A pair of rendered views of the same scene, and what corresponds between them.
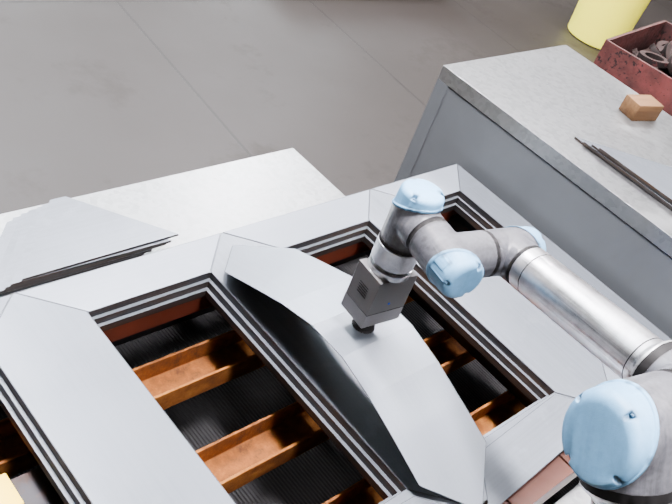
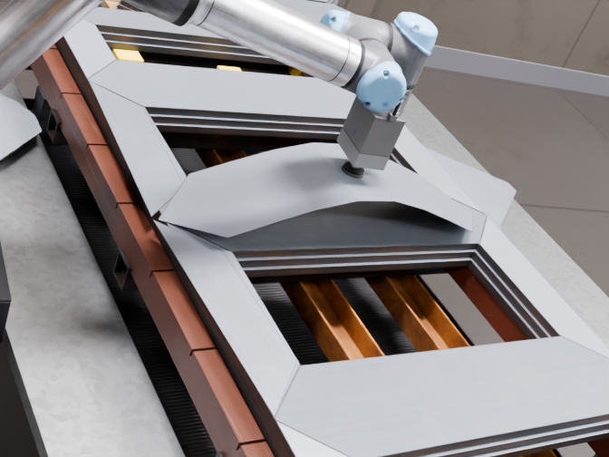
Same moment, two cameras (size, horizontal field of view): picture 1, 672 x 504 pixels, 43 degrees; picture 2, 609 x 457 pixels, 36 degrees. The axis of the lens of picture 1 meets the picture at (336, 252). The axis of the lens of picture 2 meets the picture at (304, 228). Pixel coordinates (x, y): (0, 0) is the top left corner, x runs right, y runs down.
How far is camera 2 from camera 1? 2.19 m
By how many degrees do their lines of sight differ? 82
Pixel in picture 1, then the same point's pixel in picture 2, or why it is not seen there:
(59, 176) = not seen: outside the picture
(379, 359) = (313, 166)
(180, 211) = (542, 268)
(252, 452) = not seen: hidden behind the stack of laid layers
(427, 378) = (295, 197)
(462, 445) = (225, 215)
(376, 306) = (349, 121)
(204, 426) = not seen: hidden behind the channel
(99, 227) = (485, 194)
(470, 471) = (198, 217)
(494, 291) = (472, 402)
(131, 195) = (548, 247)
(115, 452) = (248, 87)
